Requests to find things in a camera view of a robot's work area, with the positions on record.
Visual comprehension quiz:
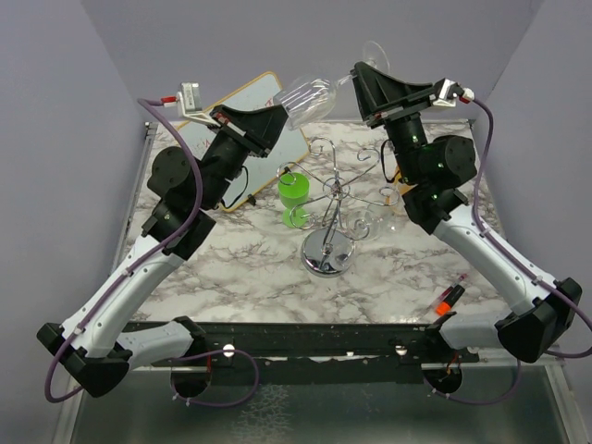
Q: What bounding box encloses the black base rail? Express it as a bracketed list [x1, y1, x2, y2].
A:
[153, 322, 479, 385]

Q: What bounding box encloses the red pen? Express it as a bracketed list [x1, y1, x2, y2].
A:
[429, 273, 467, 309]

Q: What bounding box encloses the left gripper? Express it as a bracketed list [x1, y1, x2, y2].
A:
[200, 102, 293, 210]

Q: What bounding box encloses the clear wine glass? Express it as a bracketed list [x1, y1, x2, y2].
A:
[272, 40, 390, 131]
[336, 208, 381, 272]

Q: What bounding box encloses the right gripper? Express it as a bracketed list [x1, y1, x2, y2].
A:
[351, 62, 437, 184]

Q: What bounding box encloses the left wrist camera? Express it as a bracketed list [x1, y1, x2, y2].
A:
[160, 82, 215, 126]

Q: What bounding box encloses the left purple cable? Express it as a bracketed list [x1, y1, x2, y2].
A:
[43, 96, 204, 403]

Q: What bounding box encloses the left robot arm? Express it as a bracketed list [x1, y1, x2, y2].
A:
[37, 105, 288, 398]

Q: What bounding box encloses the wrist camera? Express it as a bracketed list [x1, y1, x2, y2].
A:
[430, 79, 475, 108]
[160, 82, 215, 126]

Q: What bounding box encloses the chrome wine glass rack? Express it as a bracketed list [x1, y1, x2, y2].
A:
[277, 137, 395, 278]

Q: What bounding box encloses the purple cable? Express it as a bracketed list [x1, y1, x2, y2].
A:
[43, 96, 204, 403]
[469, 96, 592, 358]

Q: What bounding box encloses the orange black marker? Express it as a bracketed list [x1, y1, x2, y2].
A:
[436, 285, 465, 316]

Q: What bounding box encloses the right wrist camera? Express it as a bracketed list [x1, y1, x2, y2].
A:
[430, 79, 475, 108]

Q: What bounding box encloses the green plastic goblet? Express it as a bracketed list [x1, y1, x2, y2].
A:
[277, 172, 310, 228]

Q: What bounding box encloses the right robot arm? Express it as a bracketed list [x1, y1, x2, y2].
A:
[351, 62, 582, 364]

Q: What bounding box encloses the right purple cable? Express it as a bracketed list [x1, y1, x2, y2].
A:
[469, 96, 592, 358]

